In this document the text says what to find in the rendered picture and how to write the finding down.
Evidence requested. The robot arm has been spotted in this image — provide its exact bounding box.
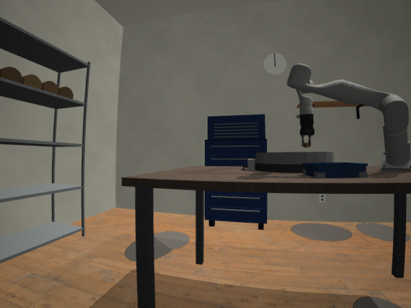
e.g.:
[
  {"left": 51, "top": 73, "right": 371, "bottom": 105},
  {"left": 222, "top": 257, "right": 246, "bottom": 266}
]
[{"left": 287, "top": 64, "right": 410, "bottom": 166}]

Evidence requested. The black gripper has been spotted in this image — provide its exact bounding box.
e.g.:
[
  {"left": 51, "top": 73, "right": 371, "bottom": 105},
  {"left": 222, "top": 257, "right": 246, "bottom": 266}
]
[{"left": 296, "top": 106, "right": 315, "bottom": 146}]

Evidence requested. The blue crate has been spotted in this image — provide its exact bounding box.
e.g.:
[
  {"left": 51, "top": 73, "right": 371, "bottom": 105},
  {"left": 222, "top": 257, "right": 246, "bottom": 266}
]
[{"left": 302, "top": 163, "right": 368, "bottom": 179}]

